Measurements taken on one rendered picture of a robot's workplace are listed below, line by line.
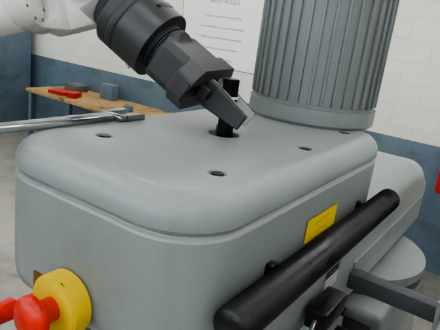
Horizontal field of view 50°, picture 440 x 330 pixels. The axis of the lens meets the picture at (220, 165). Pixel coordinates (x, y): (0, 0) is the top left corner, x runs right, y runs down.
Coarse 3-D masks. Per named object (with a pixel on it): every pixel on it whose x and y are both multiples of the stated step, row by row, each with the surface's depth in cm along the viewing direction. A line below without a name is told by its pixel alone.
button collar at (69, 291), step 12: (48, 276) 41; (60, 276) 41; (72, 276) 41; (36, 288) 42; (48, 288) 41; (60, 288) 40; (72, 288) 40; (84, 288) 41; (60, 300) 40; (72, 300) 40; (84, 300) 41; (60, 312) 41; (72, 312) 40; (84, 312) 41; (60, 324) 41; (72, 324) 40; (84, 324) 41
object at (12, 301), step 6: (6, 300) 50; (12, 300) 50; (0, 306) 49; (6, 306) 49; (12, 306) 49; (0, 312) 48; (6, 312) 49; (12, 312) 49; (0, 318) 48; (6, 318) 49; (12, 318) 49; (0, 324) 49
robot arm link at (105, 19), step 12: (72, 0) 56; (84, 0) 55; (96, 0) 56; (108, 0) 54; (120, 0) 54; (132, 0) 54; (84, 12) 56; (96, 12) 56; (108, 12) 54; (120, 12) 54; (96, 24) 60; (108, 24) 55; (108, 36) 56
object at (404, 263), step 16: (400, 240) 118; (384, 256) 108; (400, 256) 109; (416, 256) 110; (384, 272) 100; (400, 272) 101; (416, 272) 102; (416, 288) 104; (352, 304) 93; (368, 304) 93; (384, 304) 94; (352, 320) 92; (368, 320) 90; (384, 320) 92; (400, 320) 101
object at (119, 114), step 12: (120, 108) 60; (24, 120) 48; (36, 120) 48; (48, 120) 49; (60, 120) 50; (72, 120) 51; (84, 120) 52; (96, 120) 54; (108, 120) 55; (120, 120) 56; (132, 120) 57; (0, 132) 44; (12, 132) 45
